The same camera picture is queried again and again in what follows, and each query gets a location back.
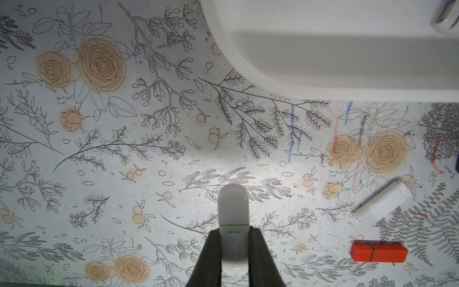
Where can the dark grey usb drive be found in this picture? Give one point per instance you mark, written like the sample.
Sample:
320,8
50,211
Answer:
457,165

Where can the white rectangular usb drive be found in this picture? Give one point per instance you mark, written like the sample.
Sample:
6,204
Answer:
383,203

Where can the purple silver swivel usb drive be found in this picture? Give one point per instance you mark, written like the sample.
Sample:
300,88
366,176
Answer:
447,19

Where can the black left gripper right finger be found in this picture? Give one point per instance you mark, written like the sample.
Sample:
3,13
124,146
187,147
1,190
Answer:
262,269

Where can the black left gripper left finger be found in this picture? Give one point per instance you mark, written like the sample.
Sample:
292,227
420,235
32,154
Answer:
208,268

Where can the red usb drive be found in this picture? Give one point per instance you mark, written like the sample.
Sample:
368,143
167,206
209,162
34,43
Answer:
371,252

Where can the white plastic storage box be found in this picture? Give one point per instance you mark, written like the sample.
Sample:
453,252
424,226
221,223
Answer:
339,50

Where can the white usb drive green stripe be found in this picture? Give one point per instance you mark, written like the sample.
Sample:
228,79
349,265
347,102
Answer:
234,225

